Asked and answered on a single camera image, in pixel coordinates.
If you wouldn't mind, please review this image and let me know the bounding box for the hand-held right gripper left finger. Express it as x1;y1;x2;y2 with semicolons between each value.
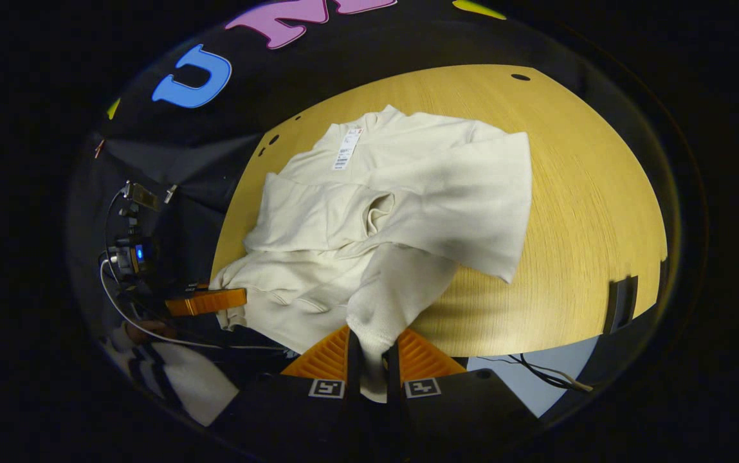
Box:
215;324;365;463

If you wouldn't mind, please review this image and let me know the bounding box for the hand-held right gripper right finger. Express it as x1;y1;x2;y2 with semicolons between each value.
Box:
385;327;541;463

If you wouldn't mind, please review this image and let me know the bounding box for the cream sweatshirt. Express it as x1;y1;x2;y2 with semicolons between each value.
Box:
210;105;534;404

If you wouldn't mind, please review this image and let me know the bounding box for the black backdrop cloth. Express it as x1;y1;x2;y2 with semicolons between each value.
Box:
66;0;688;412

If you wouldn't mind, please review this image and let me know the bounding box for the black table corner clamp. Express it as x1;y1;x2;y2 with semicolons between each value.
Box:
603;275;639;335

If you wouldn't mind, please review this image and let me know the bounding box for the thin black cable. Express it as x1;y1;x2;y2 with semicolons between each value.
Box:
104;188;129;264

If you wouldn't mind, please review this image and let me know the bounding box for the grey cable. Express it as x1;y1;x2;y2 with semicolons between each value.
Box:
536;363;595;393

